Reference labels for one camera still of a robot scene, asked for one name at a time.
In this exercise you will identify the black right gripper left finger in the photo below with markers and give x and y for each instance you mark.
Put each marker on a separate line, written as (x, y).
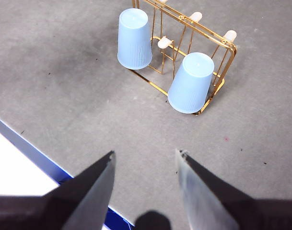
(64, 210)

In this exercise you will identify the blue ribbed plastic cup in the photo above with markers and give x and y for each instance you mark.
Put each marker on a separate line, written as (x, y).
(135, 38)
(191, 83)

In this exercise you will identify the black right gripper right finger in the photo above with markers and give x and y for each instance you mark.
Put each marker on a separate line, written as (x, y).
(232, 210)

